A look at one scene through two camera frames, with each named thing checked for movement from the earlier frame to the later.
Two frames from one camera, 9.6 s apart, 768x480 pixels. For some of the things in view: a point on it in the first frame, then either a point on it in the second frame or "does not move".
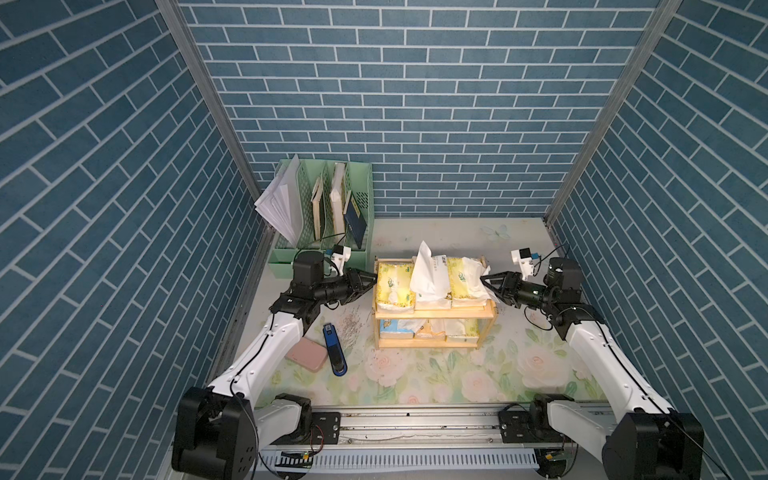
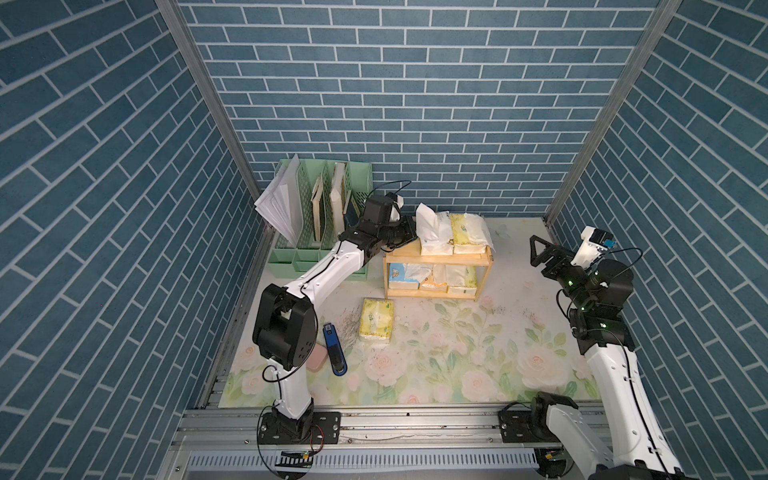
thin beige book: (316, 204) does not move
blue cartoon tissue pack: (397, 328) to (397, 278)
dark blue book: (355, 220) does not move
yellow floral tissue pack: (393, 293) to (377, 318)
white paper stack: (282, 200) does not move
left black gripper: (352, 285) to (406, 224)
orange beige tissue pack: (426, 332) to (430, 284)
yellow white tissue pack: (466, 287) to (469, 234)
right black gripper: (508, 286) to (561, 261)
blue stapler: (335, 350) does not move
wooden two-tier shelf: (486, 314) to (408, 254)
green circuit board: (297, 459) does not move
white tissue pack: (430, 280) to (434, 230)
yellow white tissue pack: (462, 331) to (471, 284)
